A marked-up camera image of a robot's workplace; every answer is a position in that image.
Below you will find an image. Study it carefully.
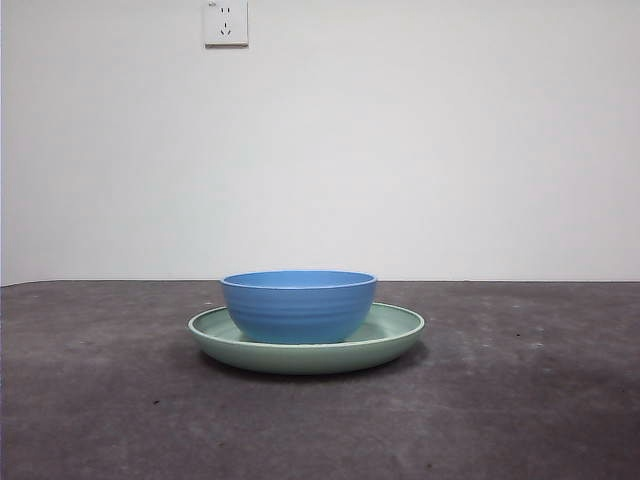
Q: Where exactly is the pale green plate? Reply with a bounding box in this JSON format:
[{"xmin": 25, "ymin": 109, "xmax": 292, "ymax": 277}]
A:
[{"xmin": 187, "ymin": 301, "xmax": 427, "ymax": 376}]

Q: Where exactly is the blue ribbed bowl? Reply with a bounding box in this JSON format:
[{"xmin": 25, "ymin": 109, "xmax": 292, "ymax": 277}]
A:
[{"xmin": 219, "ymin": 270, "xmax": 379, "ymax": 345}]

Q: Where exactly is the white wall socket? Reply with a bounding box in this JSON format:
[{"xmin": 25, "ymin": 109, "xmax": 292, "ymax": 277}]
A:
[{"xmin": 204, "ymin": 0, "xmax": 249, "ymax": 49}]

